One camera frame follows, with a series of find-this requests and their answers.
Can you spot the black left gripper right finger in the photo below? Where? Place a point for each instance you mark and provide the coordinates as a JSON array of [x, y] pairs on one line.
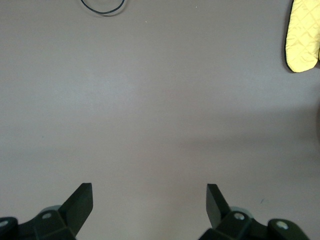
[[225, 225]]

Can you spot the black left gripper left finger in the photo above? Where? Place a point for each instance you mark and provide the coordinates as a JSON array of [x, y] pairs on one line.
[[75, 207]]

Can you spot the brown table cover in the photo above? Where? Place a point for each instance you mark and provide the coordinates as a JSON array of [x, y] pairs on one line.
[[150, 100]]

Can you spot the yellow quilted oven mitt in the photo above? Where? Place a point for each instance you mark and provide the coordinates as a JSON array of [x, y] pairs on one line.
[[302, 37]]

